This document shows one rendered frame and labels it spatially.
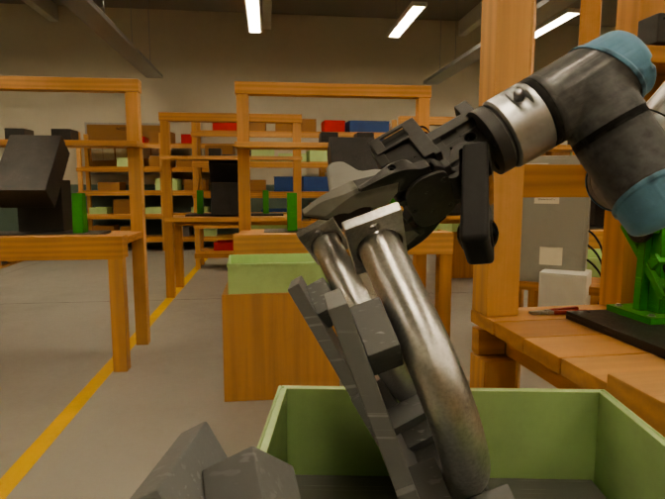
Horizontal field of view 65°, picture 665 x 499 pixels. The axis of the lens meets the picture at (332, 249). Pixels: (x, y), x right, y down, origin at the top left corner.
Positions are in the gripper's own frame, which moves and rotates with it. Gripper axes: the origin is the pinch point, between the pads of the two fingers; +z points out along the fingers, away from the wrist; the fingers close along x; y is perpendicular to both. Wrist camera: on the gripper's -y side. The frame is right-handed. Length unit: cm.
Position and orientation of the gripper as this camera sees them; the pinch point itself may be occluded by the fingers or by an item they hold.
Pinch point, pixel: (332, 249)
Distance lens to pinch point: 53.0
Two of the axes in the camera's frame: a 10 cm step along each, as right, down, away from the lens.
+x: -3.5, -5.2, -7.8
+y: -3.5, -6.9, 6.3
